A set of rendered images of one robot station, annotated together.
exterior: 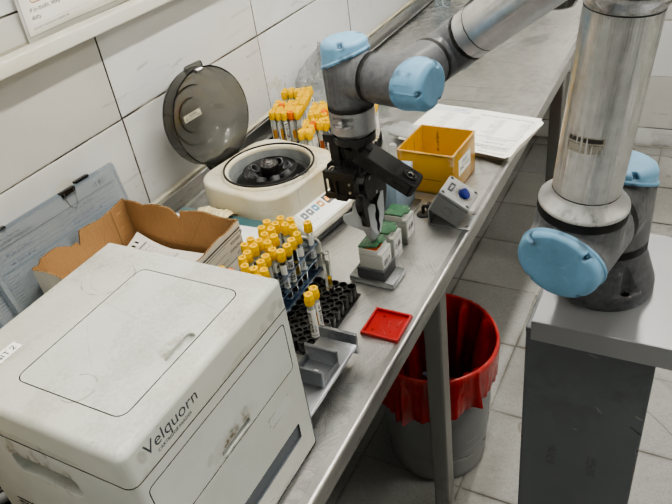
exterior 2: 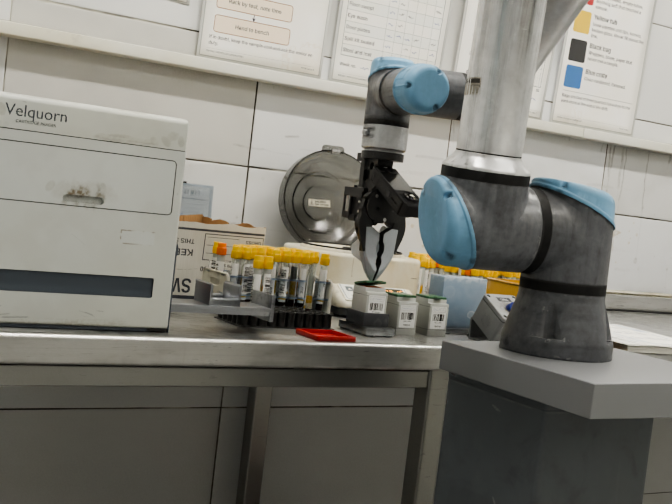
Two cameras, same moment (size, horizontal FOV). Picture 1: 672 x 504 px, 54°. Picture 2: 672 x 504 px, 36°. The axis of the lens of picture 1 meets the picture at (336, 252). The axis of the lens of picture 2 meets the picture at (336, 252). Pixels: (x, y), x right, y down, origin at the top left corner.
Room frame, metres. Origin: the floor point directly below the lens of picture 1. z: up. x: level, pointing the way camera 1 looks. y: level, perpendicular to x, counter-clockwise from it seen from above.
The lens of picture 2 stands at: (-0.56, -0.77, 1.09)
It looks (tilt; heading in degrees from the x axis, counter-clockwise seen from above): 3 degrees down; 26
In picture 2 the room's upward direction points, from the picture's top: 7 degrees clockwise
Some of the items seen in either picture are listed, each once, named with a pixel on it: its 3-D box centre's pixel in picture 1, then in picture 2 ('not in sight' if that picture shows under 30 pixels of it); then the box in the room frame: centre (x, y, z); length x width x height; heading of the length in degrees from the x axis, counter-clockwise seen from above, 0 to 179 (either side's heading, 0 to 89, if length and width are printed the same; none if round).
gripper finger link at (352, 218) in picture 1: (358, 221); (362, 251); (0.99, -0.05, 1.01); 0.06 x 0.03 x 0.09; 57
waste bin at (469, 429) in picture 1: (431, 393); not in sight; (1.28, -0.20, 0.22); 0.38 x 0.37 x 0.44; 148
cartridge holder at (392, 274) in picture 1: (376, 269); (366, 321); (0.99, -0.07, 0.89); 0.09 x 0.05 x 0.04; 57
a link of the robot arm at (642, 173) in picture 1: (611, 197); (564, 230); (0.82, -0.42, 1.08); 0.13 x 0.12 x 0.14; 136
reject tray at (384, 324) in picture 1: (386, 324); (325, 335); (0.85, -0.07, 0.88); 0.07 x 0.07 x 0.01; 58
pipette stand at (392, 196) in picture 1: (396, 192); (455, 304); (1.20, -0.15, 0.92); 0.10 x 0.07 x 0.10; 150
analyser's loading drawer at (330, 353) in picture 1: (308, 379); (203, 298); (0.71, 0.07, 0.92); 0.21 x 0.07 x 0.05; 148
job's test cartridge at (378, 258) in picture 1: (375, 257); (368, 305); (0.99, -0.07, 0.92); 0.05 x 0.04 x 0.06; 57
